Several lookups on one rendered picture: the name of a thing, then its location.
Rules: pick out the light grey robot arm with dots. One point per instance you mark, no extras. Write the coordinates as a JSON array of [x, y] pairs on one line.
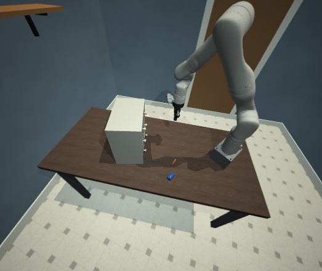
[[227, 40]]

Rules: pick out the blue rectangular block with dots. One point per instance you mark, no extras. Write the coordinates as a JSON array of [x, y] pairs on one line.
[[171, 175]]

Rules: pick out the grey small chest of drawers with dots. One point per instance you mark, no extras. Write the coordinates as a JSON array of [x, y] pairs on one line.
[[124, 130]]

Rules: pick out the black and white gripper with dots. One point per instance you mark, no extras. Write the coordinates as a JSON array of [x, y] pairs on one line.
[[177, 109]]

